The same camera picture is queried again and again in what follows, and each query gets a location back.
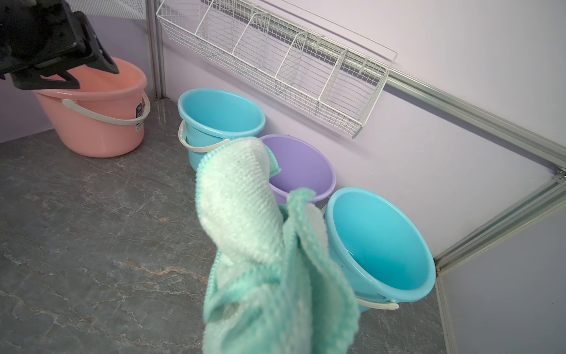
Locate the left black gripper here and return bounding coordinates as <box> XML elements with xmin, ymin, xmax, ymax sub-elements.
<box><xmin>1</xmin><ymin>1</ymin><xmax>119</xmax><ymax>90</ymax></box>

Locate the long white wire shelf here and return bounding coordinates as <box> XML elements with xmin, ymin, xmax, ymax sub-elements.
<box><xmin>156</xmin><ymin>1</ymin><xmax>397</xmax><ymax>137</ymax></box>

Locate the pink plastic bucket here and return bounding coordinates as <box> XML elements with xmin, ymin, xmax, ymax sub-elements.
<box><xmin>33</xmin><ymin>58</ymin><xmax>151</xmax><ymax>158</ymax></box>

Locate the purple plastic bucket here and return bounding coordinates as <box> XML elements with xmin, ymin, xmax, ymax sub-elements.
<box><xmin>260</xmin><ymin>134</ymin><xmax>337</xmax><ymax>204</ymax></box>

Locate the light green microfiber cloth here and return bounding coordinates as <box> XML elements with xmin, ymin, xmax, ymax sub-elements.
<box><xmin>195</xmin><ymin>137</ymin><xmax>360</xmax><ymax>353</ymax></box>

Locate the teal plastic bucket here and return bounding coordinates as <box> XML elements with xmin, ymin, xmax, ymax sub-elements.
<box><xmin>324</xmin><ymin>187</ymin><xmax>436</xmax><ymax>312</ymax></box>
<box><xmin>178</xmin><ymin>88</ymin><xmax>266</xmax><ymax>171</ymax></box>

